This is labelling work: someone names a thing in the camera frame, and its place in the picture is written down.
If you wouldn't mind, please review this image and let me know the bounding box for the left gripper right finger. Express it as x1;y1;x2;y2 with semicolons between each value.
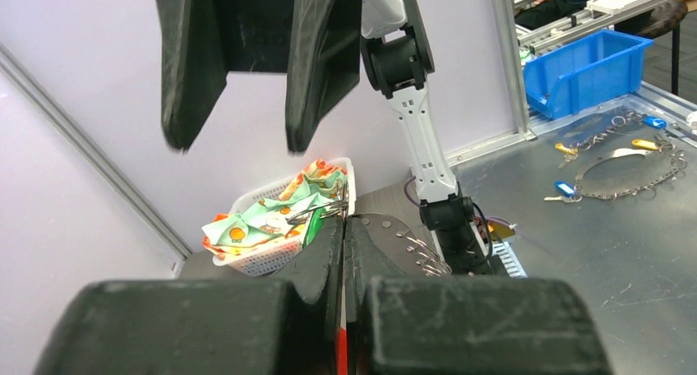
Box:
346;216;613;374

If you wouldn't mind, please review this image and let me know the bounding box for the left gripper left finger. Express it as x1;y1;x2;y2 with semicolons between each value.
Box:
35;217;344;374

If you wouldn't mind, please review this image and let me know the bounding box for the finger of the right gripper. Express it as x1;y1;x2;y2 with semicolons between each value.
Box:
155;0;227;152
285;0;362;154

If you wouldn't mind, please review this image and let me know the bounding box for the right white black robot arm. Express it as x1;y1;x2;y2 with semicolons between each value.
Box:
155;0;495;275

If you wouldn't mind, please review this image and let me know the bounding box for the blue tag key on floor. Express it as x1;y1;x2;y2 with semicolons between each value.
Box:
543;181;583;203

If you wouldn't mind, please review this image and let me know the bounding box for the white plastic basket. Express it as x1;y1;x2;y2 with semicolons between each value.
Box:
201;157;356;276

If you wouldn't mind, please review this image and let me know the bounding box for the colourful patterned cloth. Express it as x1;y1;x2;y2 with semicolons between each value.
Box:
201;158;353;261

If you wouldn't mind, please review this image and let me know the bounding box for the blue plastic crate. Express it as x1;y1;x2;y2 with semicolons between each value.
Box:
523;30;653;120

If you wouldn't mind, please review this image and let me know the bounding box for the metal chain keyring holder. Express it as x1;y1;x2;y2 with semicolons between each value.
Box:
575;148;688;201

